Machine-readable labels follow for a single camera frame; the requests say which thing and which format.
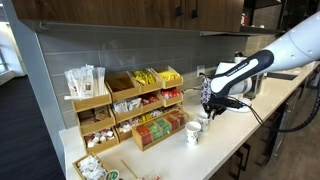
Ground wrapped straws bundle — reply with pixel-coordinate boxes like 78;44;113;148
63;64;107;101

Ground black upper cabinet handle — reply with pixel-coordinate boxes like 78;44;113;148
175;0;184;17
190;0;200;20

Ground paper cup green print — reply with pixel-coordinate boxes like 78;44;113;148
184;120;202;147

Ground black cabinet handle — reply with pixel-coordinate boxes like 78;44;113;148
175;0;184;17
190;0;200;20
237;143;252;180

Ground white wall outlet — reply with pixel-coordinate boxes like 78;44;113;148
196;64;206;79

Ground wooden tea box glass lid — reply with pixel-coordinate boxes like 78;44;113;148
131;109;191;152

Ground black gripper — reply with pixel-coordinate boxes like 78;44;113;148
201;95;245;121

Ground wooden box white packets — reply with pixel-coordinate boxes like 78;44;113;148
71;153;110;180

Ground wooden stir stick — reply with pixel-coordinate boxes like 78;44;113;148
120;159;139;180

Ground white coffee machine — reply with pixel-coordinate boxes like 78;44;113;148
215;51;264;114

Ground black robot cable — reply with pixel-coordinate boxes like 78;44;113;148
229;66;320;134

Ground paper cup black swirl print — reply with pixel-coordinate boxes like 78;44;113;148
196;112;212;135

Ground patterned wrist cover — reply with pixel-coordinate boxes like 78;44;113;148
200;77;213;105

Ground wooden organizer bin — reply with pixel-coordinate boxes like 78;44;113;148
76;105;117;137
112;97;145;125
82;127;120;155
115;117;142;143
105;71;142;103
129;67;164;95
71;87;113;114
160;86;184;108
151;65;184;90
139;92;165;114

